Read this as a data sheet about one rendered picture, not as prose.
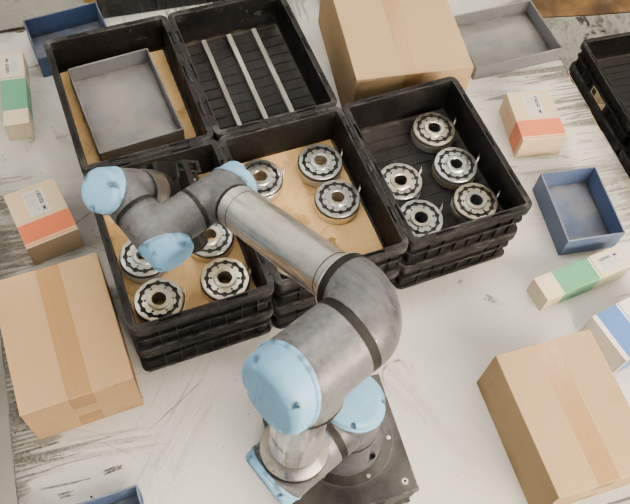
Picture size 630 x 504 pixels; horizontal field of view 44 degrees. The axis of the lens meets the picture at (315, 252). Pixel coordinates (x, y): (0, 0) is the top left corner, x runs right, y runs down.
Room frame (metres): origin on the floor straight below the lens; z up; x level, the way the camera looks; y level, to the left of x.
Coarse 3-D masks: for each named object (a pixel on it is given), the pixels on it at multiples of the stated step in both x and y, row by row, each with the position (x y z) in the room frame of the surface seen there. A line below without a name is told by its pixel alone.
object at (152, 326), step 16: (192, 144) 1.03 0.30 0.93; (208, 144) 1.04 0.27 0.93; (128, 160) 0.97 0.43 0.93; (144, 160) 0.97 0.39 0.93; (224, 160) 1.00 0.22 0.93; (112, 256) 0.74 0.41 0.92; (256, 256) 0.78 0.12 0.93; (112, 272) 0.70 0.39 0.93; (256, 288) 0.70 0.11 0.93; (272, 288) 0.71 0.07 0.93; (128, 304) 0.63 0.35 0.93; (208, 304) 0.65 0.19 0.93; (224, 304) 0.66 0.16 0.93; (240, 304) 0.67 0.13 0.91; (128, 320) 0.60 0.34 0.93; (160, 320) 0.61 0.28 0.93; (176, 320) 0.61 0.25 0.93
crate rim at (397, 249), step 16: (320, 112) 1.17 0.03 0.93; (336, 112) 1.18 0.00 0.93; (256, 128) 1.10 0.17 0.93; (272, 128) 1.11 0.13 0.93; (224, 144) 1.05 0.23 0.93; (352, 144) 1.10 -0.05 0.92; (384, 192) 0.98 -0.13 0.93; (400, 224) 0.90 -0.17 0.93; (368, 256) 0.81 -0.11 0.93; (384, 256) 0.82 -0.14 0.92; (272, 272) 0.75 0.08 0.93; (288, 288) 0.72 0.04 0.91
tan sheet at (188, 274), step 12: (108, 216) 0.88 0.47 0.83; (108, 228) 0.85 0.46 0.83; (120, 240) 0.82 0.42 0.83; (240, 252) 0.84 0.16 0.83; (192, 264) 0.79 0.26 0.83; (204, 264) 0.79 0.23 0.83; (168, 276) 0.75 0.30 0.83; (180, 276) 0.76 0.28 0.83; (192, 276) 0.76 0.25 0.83; (132, 288) 0.71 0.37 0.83; (192, 288) 0.73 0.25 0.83; (252, 288) 0.75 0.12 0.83; (132, 300) 0.69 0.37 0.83; (192, 300) 0.71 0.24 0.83; (204, 300) 0.71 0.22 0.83
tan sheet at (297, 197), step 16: (272, 160) 1.09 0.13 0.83; (288, 160) 1.10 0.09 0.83; (288, 176) 1.05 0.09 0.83; (288, 192) 1.01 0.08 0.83; (304, 192) 1.02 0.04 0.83; (288, 208) 0.97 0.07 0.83; (304, 208) 0.97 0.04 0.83; (304, 224) 0.93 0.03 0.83; (320, 224) 0.94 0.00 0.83; (352, 224) 0.95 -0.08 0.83; (368, 224) 0.95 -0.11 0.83; (336, 240) 0.90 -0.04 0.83; (352, 240) 0.91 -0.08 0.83; (368, 240) 0.91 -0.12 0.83
